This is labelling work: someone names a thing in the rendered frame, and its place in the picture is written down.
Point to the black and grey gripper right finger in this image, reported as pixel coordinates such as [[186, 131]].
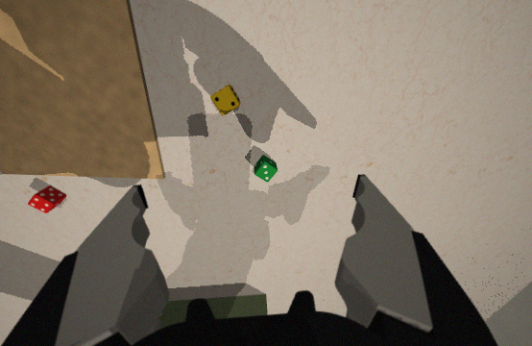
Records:
[[395, 284]]

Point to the green die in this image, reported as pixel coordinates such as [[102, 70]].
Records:
[[265, 168]]

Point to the red die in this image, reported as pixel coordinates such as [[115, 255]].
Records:
[[47, 199]]

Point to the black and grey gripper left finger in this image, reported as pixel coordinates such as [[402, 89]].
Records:
[[109, 292]]

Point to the yellow die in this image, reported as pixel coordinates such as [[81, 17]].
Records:
[[225, 100]]

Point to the tan flat mat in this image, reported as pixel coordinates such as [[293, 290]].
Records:
[[73, 95]]

